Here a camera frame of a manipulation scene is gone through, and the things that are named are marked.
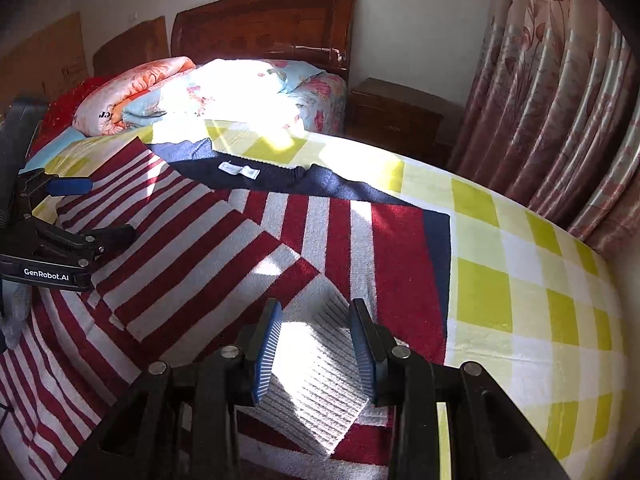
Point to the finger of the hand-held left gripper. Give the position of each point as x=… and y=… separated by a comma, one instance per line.
x=70, y=185
x=107, y=239

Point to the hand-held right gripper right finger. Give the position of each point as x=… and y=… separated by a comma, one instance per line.
x=364, y=355

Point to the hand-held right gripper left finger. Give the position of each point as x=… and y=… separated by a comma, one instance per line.
x=264, y=355

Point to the red white navy striped sweater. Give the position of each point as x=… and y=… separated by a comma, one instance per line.
x=320, y=240

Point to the red cloth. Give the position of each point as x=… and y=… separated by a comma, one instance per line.
x=65, y=105

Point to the orange floral folded quilt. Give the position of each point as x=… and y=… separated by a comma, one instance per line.
x=135, y=82

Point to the flat cardboard sheet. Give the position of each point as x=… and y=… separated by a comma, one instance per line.
x=40, y=60

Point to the brown wooden board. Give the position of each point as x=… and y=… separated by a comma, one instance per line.
x=132, y=45

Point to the yellow checked bed sheet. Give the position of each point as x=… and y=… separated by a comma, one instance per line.
x=525, y=310

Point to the light blue floral quilt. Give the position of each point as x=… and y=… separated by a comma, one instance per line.
x=220, y=85

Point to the wooden nightstand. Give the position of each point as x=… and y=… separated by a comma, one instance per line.
x=395, y=115

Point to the carved wooden headboard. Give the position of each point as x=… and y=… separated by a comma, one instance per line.
x=265, y=20

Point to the pink floral curtain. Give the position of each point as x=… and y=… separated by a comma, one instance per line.
x=550, y=100

